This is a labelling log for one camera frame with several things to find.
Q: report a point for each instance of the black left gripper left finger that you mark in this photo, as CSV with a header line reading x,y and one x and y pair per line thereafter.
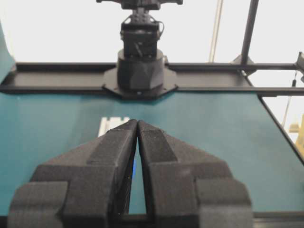
x,y
80,188

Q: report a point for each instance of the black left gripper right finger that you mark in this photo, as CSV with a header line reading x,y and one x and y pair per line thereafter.
x,y
186,187

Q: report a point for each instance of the small blue plastic gear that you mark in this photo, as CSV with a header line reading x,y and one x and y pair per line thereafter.
x,y
134,169

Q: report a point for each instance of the silver aluminium extrusion base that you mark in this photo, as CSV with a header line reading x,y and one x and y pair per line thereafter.
x,y
108,123

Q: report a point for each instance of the black aluminium frame rail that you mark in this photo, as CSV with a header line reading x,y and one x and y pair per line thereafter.
x,y
99,79

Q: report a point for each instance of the black vertical frame post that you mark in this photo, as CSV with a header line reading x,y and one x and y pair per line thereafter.
x,y
242,59

